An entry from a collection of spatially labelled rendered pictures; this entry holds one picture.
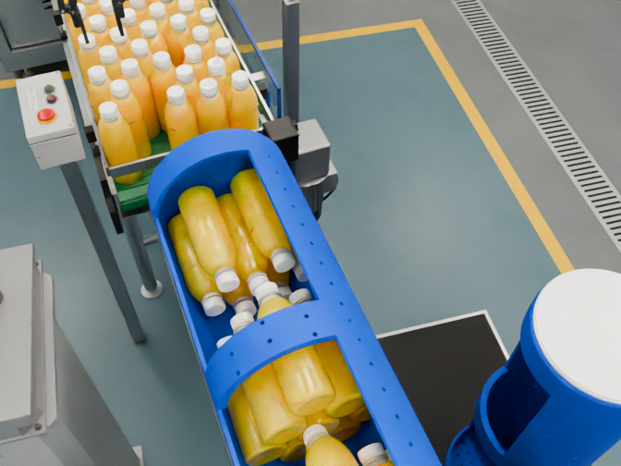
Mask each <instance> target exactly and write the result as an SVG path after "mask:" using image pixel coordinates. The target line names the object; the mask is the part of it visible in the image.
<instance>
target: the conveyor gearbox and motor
mask: <svg viewBox="0 0 621 466"><path fill-rule="evenodd" d="M297 124H298V132H299V133H300V136H298V144H299V146H300V148H298V160H297V161H293V162H290V163H291V172H292V174H293V176H294V178H295V180H296V182H297V183H298V186H299V187H300V189H301V191H302V193H303V195H304V197H305V199H306V201H307V203H308V205H309V207H310V209H311V211H312V213H313V215H314V217H315V219H316V221H317V220H318V219H319V218H320V216H321V214H322V206H323V201H324V200H326V199H327V198H328V197H329V196H330V195H331V194H332V193H333V191H334V190H336V185H337V183H338V175H337V171H336V170H335V167H334V165H333V164H332V162H331V160H330V151H331V145H332V143H331V142H329V141H328V140H327V138H326V136H325V134H324V133H323V130H322V129H321V127H320V123H319V122H317V120H316V119H311V120H307V121H303V122H299V123H297ZM329 191H330V192H329ZM326 192H329V193H328V194H327V195H326V196H324V197H323V194H324V193H326Z"/></svg>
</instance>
